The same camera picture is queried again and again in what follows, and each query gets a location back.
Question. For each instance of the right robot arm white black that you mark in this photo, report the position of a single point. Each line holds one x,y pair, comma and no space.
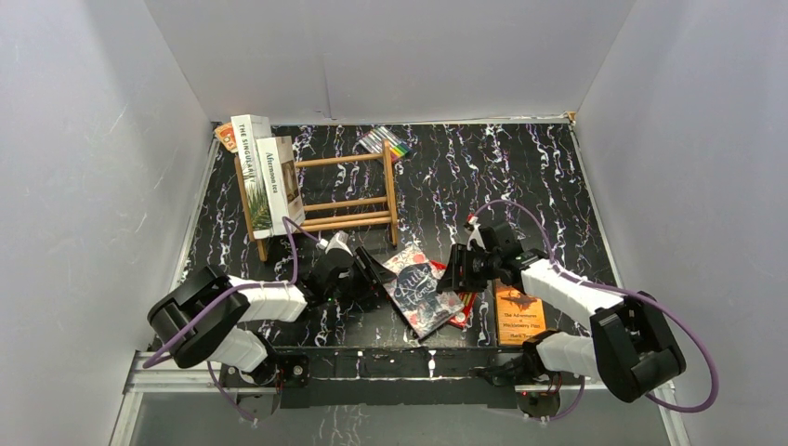
630,349

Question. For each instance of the aluminium frame rail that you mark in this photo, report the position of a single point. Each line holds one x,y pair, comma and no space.
402,395

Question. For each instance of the orange Huckleberry Finn book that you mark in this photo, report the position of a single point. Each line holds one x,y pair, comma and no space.
518,316

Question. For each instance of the red book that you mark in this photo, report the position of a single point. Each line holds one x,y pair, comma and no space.
450,308

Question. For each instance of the small orange card box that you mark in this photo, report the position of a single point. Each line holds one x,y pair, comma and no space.
225,134

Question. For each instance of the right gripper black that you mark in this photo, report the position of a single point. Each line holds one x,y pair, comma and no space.
451,282

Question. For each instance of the pack of coloured markers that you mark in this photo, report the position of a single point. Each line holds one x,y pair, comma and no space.
379,138

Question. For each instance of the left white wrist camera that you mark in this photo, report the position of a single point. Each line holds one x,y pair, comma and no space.
336,245

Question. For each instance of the floral patterned book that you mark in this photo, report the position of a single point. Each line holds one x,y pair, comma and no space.
416,278

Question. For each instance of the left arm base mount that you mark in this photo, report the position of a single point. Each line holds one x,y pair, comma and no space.
277,372

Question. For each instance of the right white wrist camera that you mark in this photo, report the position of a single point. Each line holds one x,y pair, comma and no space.
472,228

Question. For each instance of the white palm leaf book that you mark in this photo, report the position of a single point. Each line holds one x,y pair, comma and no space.
247,129

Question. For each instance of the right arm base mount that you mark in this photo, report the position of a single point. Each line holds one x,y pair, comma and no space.
529,375

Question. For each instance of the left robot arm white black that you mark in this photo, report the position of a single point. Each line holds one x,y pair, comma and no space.
199,320

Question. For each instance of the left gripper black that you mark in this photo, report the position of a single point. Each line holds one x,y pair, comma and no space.
363,274

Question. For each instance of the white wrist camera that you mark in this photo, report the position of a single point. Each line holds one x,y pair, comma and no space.
472,228
336,245

